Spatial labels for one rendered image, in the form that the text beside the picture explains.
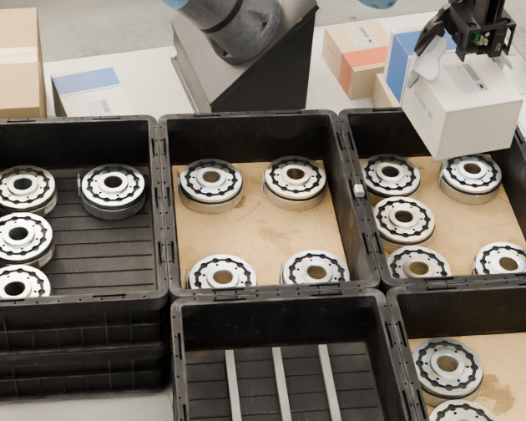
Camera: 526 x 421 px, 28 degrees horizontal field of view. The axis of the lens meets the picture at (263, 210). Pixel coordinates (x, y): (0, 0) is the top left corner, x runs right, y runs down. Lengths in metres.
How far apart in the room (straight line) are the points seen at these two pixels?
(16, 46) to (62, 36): 1.60
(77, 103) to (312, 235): 0.56
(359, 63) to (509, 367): 0.82
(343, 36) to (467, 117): 0.77
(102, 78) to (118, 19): 1.58
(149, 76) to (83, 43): 1.33
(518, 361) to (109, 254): 0.64
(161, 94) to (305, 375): 0.84
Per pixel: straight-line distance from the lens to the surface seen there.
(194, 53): 2.07
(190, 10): 1.87
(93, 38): 3.54
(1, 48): 1.96
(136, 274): 1.62
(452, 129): 1.49
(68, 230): 1.69
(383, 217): 1.68
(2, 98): 1.84
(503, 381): 1.55
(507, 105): 1.51
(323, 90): 2.18
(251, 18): 1.92
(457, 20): 1.46
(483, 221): 1.76
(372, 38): 2.22
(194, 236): 1.67
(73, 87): 2.03
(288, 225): 1.69
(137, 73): 2.21
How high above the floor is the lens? 2.02
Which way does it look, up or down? 44 degrees down
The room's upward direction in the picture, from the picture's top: 4 degrees clockwise
